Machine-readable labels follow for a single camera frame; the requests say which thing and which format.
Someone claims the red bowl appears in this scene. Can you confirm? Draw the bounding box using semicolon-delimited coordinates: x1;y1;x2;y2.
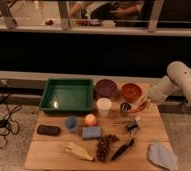
121;83;142;102

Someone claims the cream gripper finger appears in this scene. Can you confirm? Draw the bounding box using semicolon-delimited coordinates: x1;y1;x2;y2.
139;94;148;103

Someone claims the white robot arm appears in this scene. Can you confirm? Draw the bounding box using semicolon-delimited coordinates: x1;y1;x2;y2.
141;61;191;106

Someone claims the orange red pepper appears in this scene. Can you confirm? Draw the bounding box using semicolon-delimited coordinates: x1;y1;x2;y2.
131;100;149;113

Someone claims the blue sponge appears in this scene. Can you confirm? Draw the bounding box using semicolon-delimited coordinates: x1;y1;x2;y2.
82;127;101;139

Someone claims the white cup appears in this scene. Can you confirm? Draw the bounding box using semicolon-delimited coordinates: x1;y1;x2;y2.
96;98;112;117

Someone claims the peach apple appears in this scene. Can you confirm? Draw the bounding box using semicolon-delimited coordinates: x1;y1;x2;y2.
84;114;98;126

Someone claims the black floor cable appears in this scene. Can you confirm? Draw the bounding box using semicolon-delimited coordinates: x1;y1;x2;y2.
0;79;23;165

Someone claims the black binder clip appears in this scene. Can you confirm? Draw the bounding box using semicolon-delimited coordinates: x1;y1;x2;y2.
125;117;140;132

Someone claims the green plastic tray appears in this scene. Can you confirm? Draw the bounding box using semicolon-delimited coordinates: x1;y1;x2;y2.
39;78;94;114

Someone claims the black power adapter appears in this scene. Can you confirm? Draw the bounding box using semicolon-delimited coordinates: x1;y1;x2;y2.
0;119;8;128

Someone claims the grey blue cloth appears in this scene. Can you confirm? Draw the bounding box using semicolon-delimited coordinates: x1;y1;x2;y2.
148;142;178;171

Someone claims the blue cup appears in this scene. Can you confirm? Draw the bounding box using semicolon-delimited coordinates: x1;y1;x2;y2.
65;116;78;133

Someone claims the purple bowl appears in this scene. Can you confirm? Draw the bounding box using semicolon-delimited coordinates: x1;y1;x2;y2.
94;79;117;98

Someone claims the black eyeglass case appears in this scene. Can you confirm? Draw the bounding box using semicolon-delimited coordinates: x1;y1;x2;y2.
37;125;61;136

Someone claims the purple grape bunch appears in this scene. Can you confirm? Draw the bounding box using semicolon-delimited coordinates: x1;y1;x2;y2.
96;134;119;162

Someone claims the black handled knife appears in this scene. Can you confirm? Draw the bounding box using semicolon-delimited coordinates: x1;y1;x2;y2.
111;139;135;160

